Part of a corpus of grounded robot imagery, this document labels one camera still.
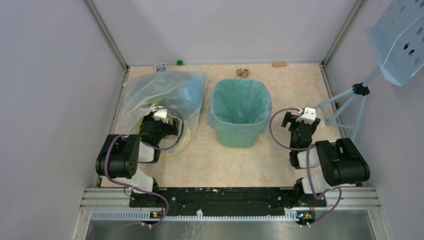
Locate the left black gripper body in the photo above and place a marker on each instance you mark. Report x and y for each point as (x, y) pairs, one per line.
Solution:
(162, 128)

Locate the perforated light blue panel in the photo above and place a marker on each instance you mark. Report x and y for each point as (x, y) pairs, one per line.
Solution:
(397, 40)

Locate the clear yellowish plastic bag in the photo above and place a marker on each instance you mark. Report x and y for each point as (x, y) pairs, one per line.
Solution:
(182, 91)

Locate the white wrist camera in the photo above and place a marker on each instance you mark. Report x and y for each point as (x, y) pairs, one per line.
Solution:
(307, 115)
(160, 114)

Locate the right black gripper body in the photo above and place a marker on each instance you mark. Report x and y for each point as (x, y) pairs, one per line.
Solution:
(313, 127)

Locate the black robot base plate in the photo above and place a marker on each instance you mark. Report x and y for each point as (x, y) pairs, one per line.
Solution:
(224, 201)

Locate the light blue plastic bag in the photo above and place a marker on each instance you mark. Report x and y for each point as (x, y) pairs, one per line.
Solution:
(240, 102)

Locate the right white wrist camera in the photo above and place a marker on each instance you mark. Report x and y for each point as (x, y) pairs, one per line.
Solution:
(307, 115)

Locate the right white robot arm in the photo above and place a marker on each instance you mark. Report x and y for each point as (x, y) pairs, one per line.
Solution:
(328, 164)

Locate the light blue tripod stand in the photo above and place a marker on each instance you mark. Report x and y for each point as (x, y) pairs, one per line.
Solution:
(343, 100)

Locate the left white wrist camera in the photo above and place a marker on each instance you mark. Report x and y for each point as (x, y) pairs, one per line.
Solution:
(160, 114)

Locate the blue playing card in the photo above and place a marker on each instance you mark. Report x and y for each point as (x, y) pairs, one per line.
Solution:
(160, 67)

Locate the green plastic trash bin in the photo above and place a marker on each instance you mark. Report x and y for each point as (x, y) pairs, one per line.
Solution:
(240, 132)

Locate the wooden letter cube front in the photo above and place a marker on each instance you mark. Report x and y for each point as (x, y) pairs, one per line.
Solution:
(244, 75)

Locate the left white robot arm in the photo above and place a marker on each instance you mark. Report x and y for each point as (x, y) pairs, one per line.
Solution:
(120, 154)

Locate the small wooden block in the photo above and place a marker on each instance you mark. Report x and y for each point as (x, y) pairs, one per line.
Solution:
(279, 64)

